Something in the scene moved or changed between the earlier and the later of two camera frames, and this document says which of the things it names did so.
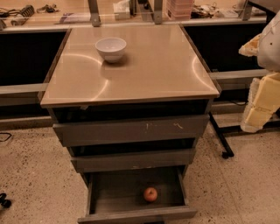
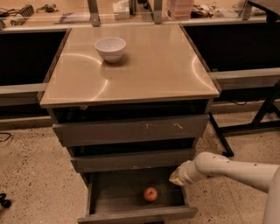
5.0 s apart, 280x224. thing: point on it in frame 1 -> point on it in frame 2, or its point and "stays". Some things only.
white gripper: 270,52 -> 184,174
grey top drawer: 137,129 stays
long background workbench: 32,33 stays
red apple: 150,194 stays
